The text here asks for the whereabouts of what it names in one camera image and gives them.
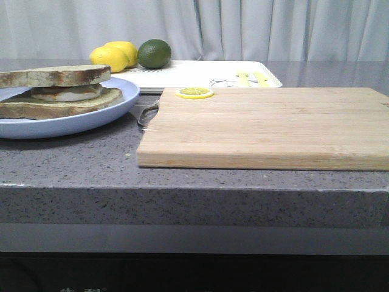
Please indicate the yellow lemon slice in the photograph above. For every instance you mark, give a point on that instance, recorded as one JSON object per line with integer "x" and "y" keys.
{"x": 194, "y": 93}

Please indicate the metal cutting board handle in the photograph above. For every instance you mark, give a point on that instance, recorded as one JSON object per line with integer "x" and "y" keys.
{"x": 147, "y": 114}

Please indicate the light blue round plate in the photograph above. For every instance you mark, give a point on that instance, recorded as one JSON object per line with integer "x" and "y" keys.
{"x": 36, "y": 129}

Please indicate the bread slice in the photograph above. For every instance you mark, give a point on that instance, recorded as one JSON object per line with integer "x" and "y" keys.
{"x": 25, "y": 106}
{"x": 63, "y": 76}

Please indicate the front yellow lemon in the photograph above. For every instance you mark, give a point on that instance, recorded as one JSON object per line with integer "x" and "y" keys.
{"x": 112, "y": 56}

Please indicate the white curtain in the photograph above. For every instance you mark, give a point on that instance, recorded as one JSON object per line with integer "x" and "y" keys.
{"x": 200, "y": 30}

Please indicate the wooden cutting board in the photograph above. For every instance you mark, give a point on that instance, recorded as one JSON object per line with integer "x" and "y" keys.
{"x": 270, "y": 128}

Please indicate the green lime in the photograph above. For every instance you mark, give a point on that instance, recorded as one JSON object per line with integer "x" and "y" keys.
{"x": 154, "y": 54}

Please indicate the back yellow lemon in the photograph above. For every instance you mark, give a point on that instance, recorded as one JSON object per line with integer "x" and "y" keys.
{"x": 128, "y": 48}

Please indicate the white rectangular tray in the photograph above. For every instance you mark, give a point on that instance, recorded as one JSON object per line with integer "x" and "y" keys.
{"x": 206, "y": 74}

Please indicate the fried egg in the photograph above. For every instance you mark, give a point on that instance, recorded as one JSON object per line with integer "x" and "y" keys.
{"x": 67, "y": 94}

